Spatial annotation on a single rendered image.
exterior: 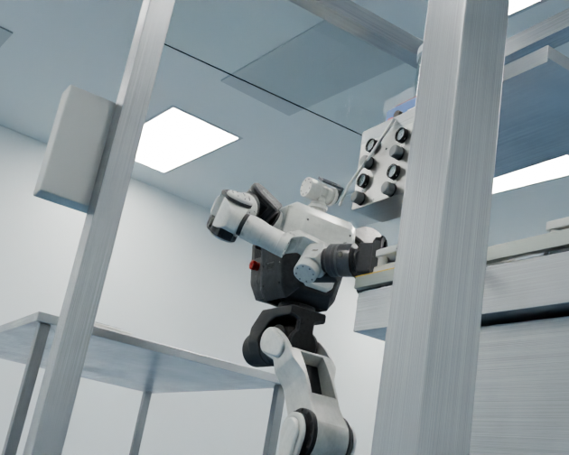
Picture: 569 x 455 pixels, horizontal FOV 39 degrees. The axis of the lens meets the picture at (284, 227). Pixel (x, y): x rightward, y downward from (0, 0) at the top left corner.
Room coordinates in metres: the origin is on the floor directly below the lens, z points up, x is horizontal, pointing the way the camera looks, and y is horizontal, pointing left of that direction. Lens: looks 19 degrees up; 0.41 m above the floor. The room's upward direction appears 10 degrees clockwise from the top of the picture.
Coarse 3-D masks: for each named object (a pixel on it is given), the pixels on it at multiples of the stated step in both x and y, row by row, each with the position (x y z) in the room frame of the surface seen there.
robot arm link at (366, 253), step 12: (384, 240) 1.95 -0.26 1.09; (336, 252) 1.97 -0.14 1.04; (348, 252) 1.95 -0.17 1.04; (360, 252) 1.95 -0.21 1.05; (372, 252) 1.93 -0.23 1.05; (336, 264) 1.97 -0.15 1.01; (348, 264) 1.95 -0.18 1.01; (360, 264) 1.95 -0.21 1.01; (372, 264) 1.93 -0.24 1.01; (348, 276) 2.00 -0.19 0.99
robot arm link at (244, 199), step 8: (224, 192) 2.04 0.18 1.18; (232, 192) 2.02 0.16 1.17; (216, 200) 2.09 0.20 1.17; (232, 200) 2.01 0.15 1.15; (240, 200) 2.01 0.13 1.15; (248, 200) 2.02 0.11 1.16; (216, 208) 2.10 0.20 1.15; (248, 208) 2.04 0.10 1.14; (256, 208) 2.21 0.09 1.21; (208, 224) 2.09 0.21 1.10; (224, 240) 2.07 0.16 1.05; (232, 240) 2.08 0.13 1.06
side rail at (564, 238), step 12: (516, 240) 1.48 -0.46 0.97; (528, 240) 1.45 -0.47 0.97; (540, 240) 1.42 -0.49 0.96; (552, 240) 1.40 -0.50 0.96; (564, 240) 1.37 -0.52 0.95; (492, 252) 1.53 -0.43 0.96; (504, 252) 1.50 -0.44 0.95; (516, 252) 1.47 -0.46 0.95; (528, 252) 1.45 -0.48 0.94; (540, 252) 1.44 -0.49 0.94; (360, 276) 1.92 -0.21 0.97; (372, 276) 1.87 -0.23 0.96; (384, 276) 1.83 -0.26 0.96; (360, 288) 1.92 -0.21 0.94
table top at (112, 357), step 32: (32, 320) 2.85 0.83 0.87; (0, 352) 3.95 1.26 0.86; (96, 352) 3.34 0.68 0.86; (128, 352) 3.18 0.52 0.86; (160, 352) 3.04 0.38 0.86; (192, 352) 3.10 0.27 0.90; (128, 384) 4.35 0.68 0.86; (160, 384) 4.08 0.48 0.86; (192, 384) 3.84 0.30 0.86; (224, 384) 3.63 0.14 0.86; (256, 384) 3.44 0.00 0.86
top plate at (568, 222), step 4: (552, 220) 1.43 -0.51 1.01; (556, 220) 1.42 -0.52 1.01; (560, 220) 1.41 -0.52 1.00; (564, 220) 1.40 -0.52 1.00; (568, 220) 1.39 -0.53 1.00; (548, 224) 1.43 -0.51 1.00; (552, 224) 1.43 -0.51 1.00; (556, 224) 1.42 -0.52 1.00; (560, 224) 1.41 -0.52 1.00; (564, 224) 1.40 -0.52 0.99; (568, 224) 1.39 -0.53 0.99; (548, 228) 1.43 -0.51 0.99; (552, 228) 1.43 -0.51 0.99; (556, 228) 1.42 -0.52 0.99; (560, 228) 1.42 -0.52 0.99; (564, 228) 1.41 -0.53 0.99
